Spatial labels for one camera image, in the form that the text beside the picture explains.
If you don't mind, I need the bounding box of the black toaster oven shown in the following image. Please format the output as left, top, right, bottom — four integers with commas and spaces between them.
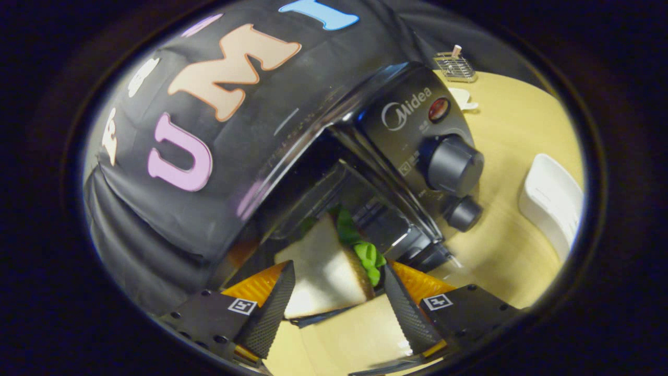
209, 62, 486, 375

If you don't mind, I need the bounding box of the white bread lettuce sandwich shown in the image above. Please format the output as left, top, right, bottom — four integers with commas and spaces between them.
274, 206, 388, 319

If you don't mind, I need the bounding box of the small metal wire rack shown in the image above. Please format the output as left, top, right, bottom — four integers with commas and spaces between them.
433, 44, 477, 84

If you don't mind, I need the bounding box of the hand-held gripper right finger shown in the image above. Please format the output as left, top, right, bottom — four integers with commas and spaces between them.
384, 261, 522, 361

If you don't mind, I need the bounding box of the small white compartment dish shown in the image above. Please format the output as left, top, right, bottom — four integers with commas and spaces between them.
448, 87, 479, 112

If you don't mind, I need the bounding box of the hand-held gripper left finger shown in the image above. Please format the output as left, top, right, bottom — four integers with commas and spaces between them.
159, 260, 296, 364

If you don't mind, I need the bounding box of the black backdrop cloth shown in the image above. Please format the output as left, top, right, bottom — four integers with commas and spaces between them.
83, 0, 548, 314

